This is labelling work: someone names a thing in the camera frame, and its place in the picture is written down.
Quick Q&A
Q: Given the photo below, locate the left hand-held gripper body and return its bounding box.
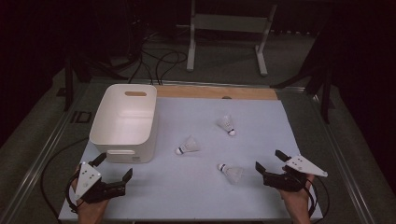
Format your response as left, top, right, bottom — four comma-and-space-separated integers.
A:
75, 161, 127, 204

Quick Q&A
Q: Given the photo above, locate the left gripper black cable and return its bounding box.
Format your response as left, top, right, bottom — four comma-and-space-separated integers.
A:
40, 136, 92, 222

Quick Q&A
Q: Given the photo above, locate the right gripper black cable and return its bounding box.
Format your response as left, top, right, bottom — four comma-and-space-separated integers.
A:
306, 175, 331, 224

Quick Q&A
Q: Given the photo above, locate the white metal stand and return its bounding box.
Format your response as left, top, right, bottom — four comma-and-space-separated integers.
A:
177, 0, 278, 77

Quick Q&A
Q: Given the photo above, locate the bundle of black floor cables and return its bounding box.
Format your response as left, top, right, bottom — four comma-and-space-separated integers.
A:
127, 29, 189, 86

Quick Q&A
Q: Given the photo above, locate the black floor plate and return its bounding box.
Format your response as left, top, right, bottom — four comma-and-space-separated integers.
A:
69, 110, 92, 124

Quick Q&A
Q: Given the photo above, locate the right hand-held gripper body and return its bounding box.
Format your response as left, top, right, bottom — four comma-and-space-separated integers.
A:
262, 154, 329, 192

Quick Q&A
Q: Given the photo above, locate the black stand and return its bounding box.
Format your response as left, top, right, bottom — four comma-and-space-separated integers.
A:
64, 52, 129, 112
270, 31, 335, 125

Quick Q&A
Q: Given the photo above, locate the person's right hand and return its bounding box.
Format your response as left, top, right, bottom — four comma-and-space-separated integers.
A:
278, 174, 316, 217

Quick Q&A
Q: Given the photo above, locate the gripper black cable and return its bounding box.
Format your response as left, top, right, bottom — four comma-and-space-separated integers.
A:
306, 175, 331, 224
40, 136, 92, 222

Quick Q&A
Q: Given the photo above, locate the white feather shuttlecock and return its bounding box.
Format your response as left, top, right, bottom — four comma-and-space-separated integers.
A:
217, 162, 245, 185
217, 114, 237, 137
175, 134, 201, 156

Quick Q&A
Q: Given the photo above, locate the white plastic bin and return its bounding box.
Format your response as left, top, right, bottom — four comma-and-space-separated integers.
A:
89, 83, 158, 164

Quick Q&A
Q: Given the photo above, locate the person's left hand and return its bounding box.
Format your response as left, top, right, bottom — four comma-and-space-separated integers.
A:
70, 165, 110, 217

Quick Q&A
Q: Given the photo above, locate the light blue table mat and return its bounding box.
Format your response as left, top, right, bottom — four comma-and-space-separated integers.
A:
58, 96, 324, 222

